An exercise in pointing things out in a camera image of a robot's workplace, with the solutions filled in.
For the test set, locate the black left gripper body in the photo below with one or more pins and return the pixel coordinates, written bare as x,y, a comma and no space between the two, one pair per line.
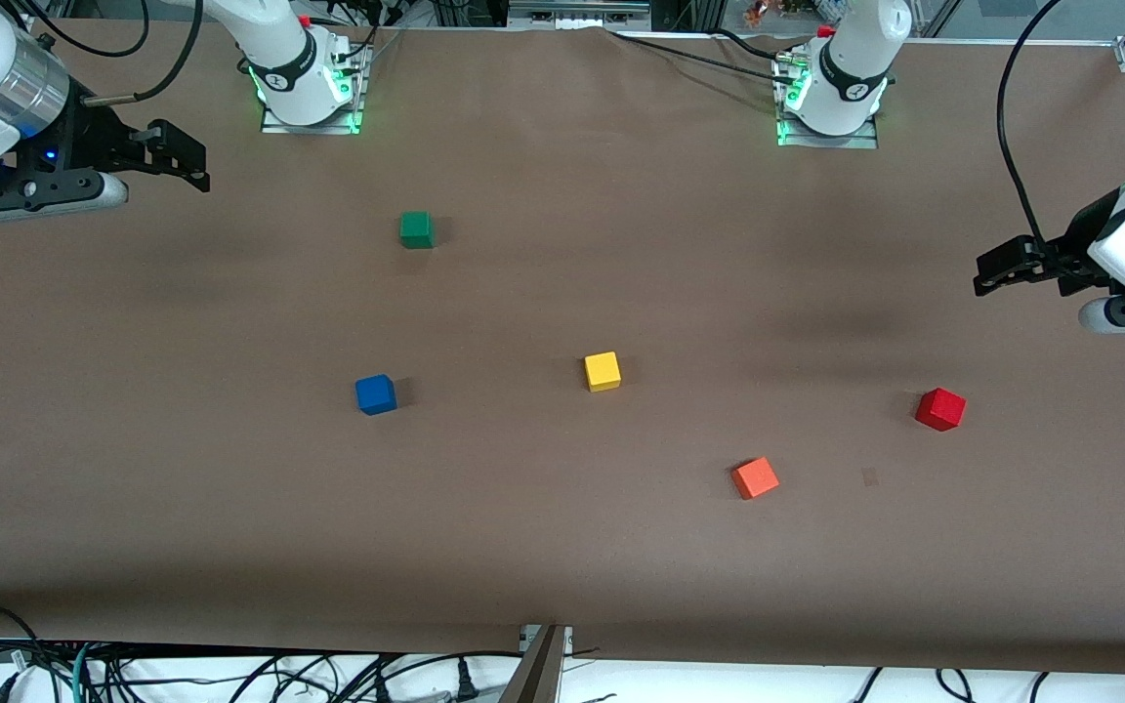
1076,240

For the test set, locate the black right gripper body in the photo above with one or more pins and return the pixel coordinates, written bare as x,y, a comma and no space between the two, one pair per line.
94,136

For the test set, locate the red wooden cube block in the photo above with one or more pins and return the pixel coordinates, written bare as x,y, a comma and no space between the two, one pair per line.
940,408

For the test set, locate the blue wooden cube block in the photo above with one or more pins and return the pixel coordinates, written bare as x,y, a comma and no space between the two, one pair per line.
376,394

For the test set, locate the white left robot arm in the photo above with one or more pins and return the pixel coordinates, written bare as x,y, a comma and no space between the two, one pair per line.
855,59

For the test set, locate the green wooden cube block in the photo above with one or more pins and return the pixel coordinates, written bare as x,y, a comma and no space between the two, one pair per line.
416,229

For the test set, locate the brown table cover sheet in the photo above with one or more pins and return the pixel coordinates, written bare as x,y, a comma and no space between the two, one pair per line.
230,488

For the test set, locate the orange wooden cube block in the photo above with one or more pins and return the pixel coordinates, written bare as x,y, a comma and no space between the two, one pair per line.
755,477

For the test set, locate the yellow wooden cube block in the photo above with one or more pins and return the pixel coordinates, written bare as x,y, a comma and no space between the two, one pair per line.
603,371

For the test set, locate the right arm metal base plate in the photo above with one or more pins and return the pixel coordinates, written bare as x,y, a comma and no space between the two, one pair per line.
359,98

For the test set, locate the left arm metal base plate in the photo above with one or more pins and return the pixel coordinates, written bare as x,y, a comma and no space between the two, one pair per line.
787,132

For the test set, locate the metal table edge bracket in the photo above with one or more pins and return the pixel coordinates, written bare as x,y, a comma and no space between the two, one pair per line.
538,674

